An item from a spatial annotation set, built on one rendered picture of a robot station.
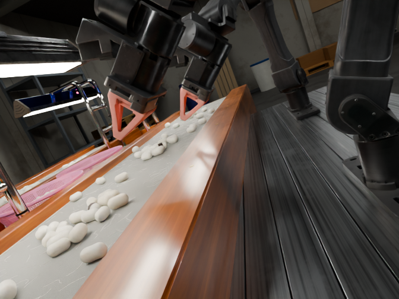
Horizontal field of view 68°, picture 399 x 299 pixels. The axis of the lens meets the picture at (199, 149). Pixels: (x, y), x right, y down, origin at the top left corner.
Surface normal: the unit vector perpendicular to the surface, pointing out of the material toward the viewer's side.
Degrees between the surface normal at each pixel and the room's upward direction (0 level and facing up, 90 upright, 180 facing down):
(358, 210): 0
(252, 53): 90
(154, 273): 0
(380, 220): 0
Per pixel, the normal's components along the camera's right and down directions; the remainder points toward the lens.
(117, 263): -0.38, -0.90
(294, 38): -0.13, 0.28
